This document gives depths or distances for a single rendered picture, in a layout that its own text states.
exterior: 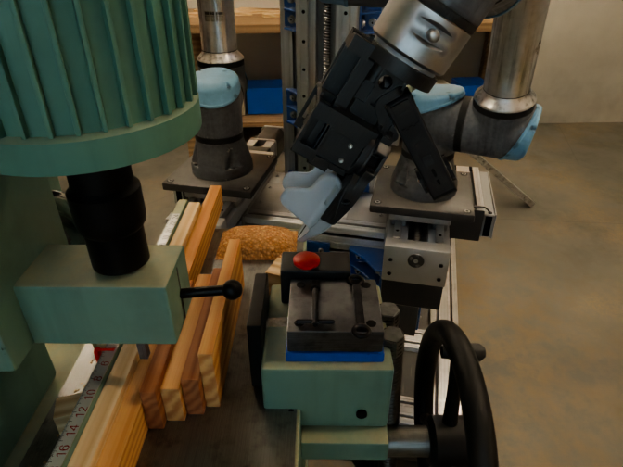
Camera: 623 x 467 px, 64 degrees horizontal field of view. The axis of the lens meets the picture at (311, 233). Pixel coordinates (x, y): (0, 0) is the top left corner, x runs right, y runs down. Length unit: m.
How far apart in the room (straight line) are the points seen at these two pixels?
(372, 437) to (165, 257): 0.29
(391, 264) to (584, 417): 1.03
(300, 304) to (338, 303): 0.04
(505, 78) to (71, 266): 0.79
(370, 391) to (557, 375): 1.49
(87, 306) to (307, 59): 0.82
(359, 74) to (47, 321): 0.36
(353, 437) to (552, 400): 1.38
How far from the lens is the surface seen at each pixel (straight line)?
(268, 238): 0.77
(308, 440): 0.57
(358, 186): 0.46
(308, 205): 0.49
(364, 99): 0.46
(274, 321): 0.56
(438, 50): 0.44
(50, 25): 0.33
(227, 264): 0.63
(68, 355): 0.83
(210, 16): 1.27
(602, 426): 1.90
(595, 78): 4.48
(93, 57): 0.34
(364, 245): 1.19
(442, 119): 1.06
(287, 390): 0.54
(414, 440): 0.64
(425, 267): 1.06
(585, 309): 2.34
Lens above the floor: 1.34
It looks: 32 degrees down
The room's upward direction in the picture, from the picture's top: straight up
